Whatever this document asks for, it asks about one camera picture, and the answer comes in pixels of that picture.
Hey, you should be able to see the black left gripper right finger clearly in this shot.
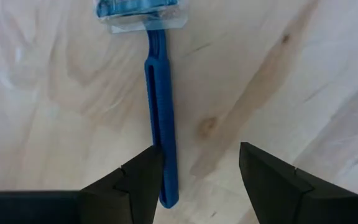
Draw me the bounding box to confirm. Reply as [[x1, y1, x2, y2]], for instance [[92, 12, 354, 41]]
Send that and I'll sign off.
[[239, 142, 358, 224]]

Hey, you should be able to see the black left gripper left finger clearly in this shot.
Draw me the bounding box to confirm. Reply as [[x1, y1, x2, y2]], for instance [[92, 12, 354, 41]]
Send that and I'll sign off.
[[80, 145, 163, 224]]

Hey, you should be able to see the long blue razor handle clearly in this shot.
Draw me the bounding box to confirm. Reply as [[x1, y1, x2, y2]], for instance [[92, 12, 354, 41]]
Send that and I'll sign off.
[[95, 0, 188, 209]]

